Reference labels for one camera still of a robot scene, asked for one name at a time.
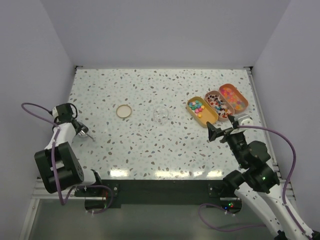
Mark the orange tray of gummy candies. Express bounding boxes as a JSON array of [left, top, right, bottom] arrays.
[[219, 83, 249, 114]]

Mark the yellow tray of star candies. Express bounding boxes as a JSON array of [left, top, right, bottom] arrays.
[[186, 96, 218, 128]]

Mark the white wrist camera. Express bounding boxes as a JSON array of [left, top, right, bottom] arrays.
[[235, 114, 254, 128], [50, 106, 59, 118]]

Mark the clear glass jar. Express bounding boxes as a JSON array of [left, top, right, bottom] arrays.
[[153, 106, 169, 126]]

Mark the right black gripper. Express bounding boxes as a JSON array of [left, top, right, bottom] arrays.
[[205, 121, 246, 167]]

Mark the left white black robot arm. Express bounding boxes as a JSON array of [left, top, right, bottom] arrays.
[[34, 103, 104, 196]]

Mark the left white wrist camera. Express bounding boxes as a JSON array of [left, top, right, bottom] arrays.
[[50, 106, 59, 118]]

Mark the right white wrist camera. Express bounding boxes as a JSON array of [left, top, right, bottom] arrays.
[[235, 114, 254, 128]]

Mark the metal scoop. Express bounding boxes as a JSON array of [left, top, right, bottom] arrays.
[[77, 127, 96, 142]]

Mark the round wooden jar lid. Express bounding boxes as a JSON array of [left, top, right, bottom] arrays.
[[116, 104, 132, 119]]

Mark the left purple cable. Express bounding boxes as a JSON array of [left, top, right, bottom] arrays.
[[21, 102, 76, 206]]

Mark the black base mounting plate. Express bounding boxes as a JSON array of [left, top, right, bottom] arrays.
[[74, 178, 251, 213]]

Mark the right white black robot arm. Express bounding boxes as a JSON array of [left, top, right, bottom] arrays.
[[206, 114, 320, 240]]

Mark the aluminium frame rail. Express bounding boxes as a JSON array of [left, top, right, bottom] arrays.
[[19, 174, 76, 238]]

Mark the pink tray of lollipops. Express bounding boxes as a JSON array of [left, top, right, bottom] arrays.
[[204, 90, 235, 122]]

